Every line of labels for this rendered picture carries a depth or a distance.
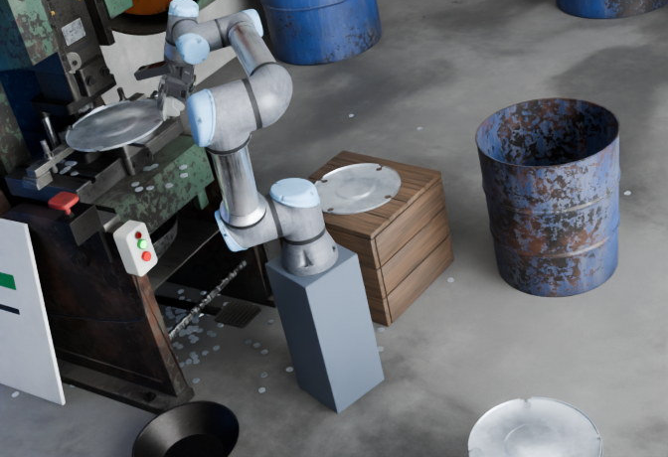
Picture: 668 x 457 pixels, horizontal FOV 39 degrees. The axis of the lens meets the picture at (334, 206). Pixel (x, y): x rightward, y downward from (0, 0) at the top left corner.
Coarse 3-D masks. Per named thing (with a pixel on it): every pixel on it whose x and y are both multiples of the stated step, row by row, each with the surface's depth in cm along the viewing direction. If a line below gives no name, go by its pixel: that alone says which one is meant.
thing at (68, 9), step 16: (48, 0) 249; (64, 0) 252; (80, 0) 257; (64, 16) 253; (80, 16) 258; (64, 32) 254; (80, 32) 258; (80, 48) 259; (96, 48) 264; (80, 64) 258; (96, 64) 261; (48, 80) 262; (64, 80) 258; (80, 80) 258; (96, 80) 262; (48, 96) 266; (64, 96) 262; (80, 96) 262
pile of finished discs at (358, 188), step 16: (336, 176) 308; (352, 176) 306; (368, 176) 304; (384, 176) 302; (320, 192) 302; (336, 192) 299; (352, 192) 297; (368, 192) 295; (384, 192) 294; (336, 208) 292; (352, 208) 290; (368, 208) 288
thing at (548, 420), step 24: (504, 408) 223; (528, 408) 221; (552, 408) 220; (576, 408) 218; (480, 432) 218; (504, 432) 216; (528, 432) 214; (552, 432) 213; (576, 432) 212; (480, 456) 212; (504, 456) 211; (528, 456) 209; (552, 456) 207; (576, 456) 207
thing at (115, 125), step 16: (96, 112) 279; (112, 112) 277; (128, 112) 274; (144, 112) 272; (80, 128) 272; (96, 128) 268; (112, 128) 266; (128, 128) 265; (144, 128) 263; (80, 144) 263; (96, 144) 261; (112, 144) 259
